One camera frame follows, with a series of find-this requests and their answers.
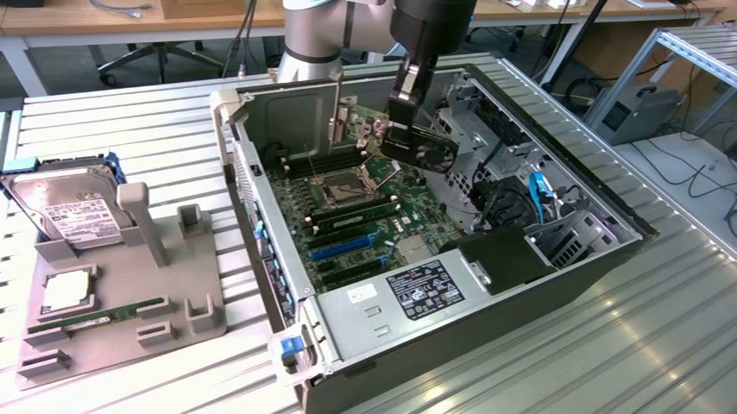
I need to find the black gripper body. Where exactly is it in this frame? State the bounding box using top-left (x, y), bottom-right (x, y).
top-left (389, 0), bottom-right (480, 60)

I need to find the graphics card with black fan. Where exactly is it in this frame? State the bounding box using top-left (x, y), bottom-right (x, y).
top-left (326, 71), bottom-right (464, 177)

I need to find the black office chair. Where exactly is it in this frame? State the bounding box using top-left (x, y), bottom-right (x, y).
top-left (465, 25), bottom-right (526, 53)
top-left (95, 41), bottom-right (230, 87)

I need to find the metal socket cover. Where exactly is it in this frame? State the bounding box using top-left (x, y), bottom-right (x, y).
top-left (359, 153), bottom-right (406, 194)

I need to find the grey metal drive cage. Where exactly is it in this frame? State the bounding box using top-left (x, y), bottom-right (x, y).
top-left (429, 72), bottom-right (549, 232)

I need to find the wooden desk with white legs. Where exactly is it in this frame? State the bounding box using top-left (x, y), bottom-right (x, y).
top-left (0, 0), bottom-right (289, 98)
top-left (469, 0), bottom-right (727, 87)

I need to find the green motherboard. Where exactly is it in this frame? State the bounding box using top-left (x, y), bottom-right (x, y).
top-left (265, 141), bottom-right (465, 294)

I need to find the CPU socket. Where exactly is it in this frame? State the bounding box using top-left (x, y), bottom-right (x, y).
top-left (319, 170), bottom-right (377, 209)

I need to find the green RAM stick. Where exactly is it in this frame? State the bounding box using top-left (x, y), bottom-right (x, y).
top-left (314, 203), bottom-right (400, 232)
top-left (27, 298), bottom-right (166, 336)

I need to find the black slanted pole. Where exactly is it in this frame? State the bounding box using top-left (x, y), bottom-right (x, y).
top-left (538, 0), bottom-right (610, 87)

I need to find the long black expansion slot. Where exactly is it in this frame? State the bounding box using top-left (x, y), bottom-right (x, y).
top-left (314, 257), bottom-right (379, 279)
top-left (306, 227), bottom-right (373, 252)
top-left (319, 267), bottom-right (382, 291)

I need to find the silver chipset heatsink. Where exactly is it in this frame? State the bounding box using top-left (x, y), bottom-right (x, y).
top-left (397, 236), bottom-right (438, 265)

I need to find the blue expansion slot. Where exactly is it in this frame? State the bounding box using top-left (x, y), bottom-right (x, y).
top-left (310, 240), bottom-right (374, 260)

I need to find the black plastic shroud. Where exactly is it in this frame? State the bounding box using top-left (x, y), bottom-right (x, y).
top-left (440, 226), bottom-right (558, 297)

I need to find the grey perforated disk bay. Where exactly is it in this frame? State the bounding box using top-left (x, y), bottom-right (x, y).
top-left (526, 210), bottom-right (629, 269)

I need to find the brown cardboard box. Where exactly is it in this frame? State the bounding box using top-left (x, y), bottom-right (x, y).
top-left (161, 0), bottom-right (249, 21)

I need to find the grey power supply unit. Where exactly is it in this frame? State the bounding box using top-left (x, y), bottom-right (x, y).
top-left (310, 248), bottom-right (500, 366)

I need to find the open dark PC case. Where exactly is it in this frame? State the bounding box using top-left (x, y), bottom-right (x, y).
top-left (210, 63), bottom-right (661, 414)

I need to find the blue case latch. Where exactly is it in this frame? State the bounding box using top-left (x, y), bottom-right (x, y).
top-left (278, 338), bottom-right (306, 360)

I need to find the silver hard disk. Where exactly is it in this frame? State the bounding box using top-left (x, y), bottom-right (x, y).
top-left (0, 166), bottom-right (139, 252)

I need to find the grey parts rack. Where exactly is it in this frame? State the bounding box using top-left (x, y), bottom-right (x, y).
top-left (15, 181), bottom-right (231, 392)

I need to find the blue disk carrier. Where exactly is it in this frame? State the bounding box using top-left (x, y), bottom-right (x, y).
top-left (0, 150), bottom-right (130, 242)

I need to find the silver CPU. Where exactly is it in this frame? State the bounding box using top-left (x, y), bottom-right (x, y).
top-left (40, 272), bottom-right (95, 314)

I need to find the black wire bundle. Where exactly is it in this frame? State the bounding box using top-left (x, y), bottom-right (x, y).
top-left (469, 179), bottom-right (534, 232)

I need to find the blue SATA wire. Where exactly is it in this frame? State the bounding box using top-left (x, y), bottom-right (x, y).
top-left (526, 170), bottom-right (558, 226)

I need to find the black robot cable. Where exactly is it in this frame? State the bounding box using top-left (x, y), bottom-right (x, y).
top-left (222, 0), bottom-right (259, 79)

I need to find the grey unit with handle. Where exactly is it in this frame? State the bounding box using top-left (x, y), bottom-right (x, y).
top-left (584, 84), bottom-right (685, 147)

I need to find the aluminium frame table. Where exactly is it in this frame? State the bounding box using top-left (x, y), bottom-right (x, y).
top-left (581, 25), bottom-right (737, 139)

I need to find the grey network cable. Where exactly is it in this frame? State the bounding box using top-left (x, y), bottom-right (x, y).
top-left (88, 0), bottom-right (155, 19)

